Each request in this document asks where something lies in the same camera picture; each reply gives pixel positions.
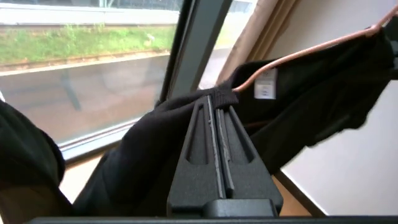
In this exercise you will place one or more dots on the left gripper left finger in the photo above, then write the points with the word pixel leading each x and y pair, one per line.
pixel 196 174

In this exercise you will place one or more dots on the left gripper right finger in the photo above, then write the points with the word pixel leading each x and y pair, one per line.
pixel 252 177

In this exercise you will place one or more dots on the black garment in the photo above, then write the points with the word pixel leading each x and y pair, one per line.
pixel 140 161

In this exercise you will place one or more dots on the pink clothes hanger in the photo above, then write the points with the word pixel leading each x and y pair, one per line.
pixel 311 47

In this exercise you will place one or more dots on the black shorts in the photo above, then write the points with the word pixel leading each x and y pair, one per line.
pixel 25 149

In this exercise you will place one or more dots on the beige curtain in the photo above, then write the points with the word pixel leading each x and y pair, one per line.
pixel 248 40

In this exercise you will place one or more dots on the window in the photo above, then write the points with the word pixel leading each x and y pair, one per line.
pixel 93 77

